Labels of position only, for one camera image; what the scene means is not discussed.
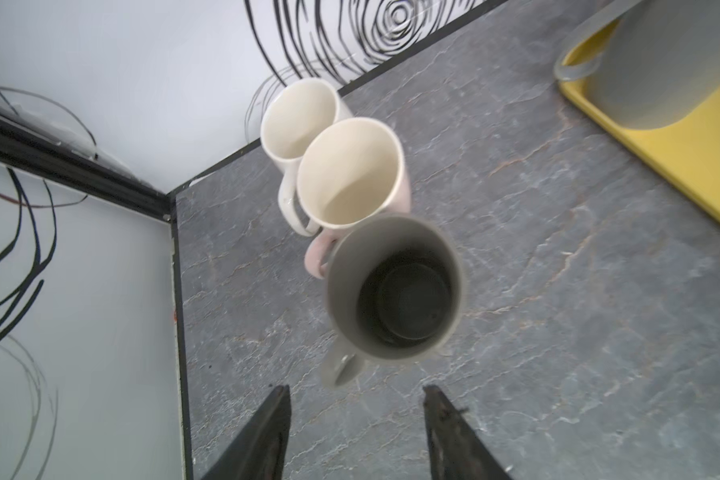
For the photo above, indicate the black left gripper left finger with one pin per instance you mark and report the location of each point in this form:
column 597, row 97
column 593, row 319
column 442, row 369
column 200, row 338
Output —
column 258, row 451

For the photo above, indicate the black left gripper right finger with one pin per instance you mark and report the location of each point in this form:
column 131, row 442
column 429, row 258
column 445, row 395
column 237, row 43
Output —
column 455, row 451

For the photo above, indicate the grey mug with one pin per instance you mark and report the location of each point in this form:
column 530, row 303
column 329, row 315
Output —
column 395, row 288
column 661, row 62

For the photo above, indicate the pink mug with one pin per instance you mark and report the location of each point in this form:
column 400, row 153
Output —
column 352, row 170

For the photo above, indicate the white mug with ribbed base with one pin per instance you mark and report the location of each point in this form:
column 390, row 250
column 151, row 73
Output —
column 293, row 120

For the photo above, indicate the yellow plastic tray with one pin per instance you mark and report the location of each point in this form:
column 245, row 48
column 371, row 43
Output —
column 685, row 153

